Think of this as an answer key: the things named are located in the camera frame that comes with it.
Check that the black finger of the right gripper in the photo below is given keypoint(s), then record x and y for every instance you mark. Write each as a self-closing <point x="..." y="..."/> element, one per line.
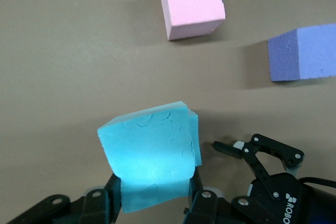
<point x="278" y="148"/>

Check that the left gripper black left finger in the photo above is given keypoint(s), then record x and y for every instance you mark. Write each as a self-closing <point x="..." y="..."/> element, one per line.
<point x="92" y="208"/>

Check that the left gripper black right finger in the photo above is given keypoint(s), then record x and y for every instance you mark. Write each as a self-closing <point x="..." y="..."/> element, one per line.
<point x="207" y="208"/>

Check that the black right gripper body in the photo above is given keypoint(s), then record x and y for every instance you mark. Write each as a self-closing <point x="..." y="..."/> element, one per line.
<point x="309" y="203"/>

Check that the light blue foam block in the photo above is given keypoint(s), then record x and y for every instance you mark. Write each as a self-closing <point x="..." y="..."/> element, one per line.
<point x="197" y="140"/>
<point x="147" y="142"/>

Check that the purple foam block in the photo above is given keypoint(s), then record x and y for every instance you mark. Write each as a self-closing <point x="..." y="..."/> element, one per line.
<point x="304" y="53"/>

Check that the brown table cloth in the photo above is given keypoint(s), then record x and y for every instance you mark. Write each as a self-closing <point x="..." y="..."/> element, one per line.
<point x="52" y="51"/>

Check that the light pink foam block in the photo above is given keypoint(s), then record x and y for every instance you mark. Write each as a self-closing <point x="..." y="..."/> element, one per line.
<point x="193" y="1"/>

